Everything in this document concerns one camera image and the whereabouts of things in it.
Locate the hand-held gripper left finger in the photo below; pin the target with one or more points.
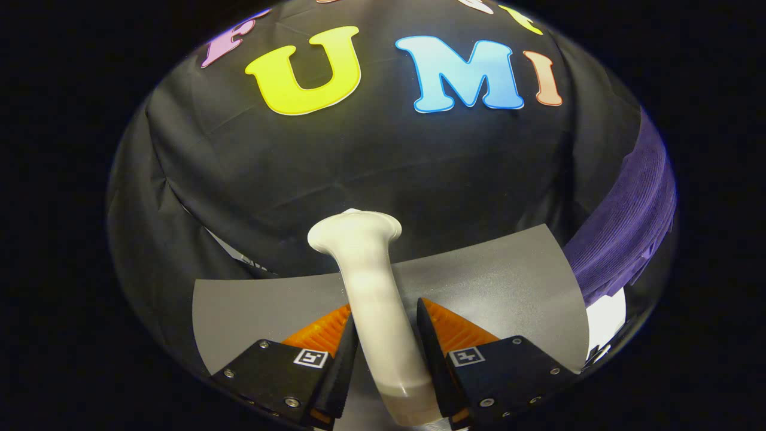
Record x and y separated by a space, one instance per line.
341 371

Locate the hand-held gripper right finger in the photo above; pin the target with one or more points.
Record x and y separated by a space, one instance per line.
434 359

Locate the white garment steamer head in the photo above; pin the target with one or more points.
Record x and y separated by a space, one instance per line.
374 299

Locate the white flat object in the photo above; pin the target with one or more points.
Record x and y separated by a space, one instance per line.
607 320

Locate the black backdrop cloth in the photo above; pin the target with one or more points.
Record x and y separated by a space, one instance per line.
359 161

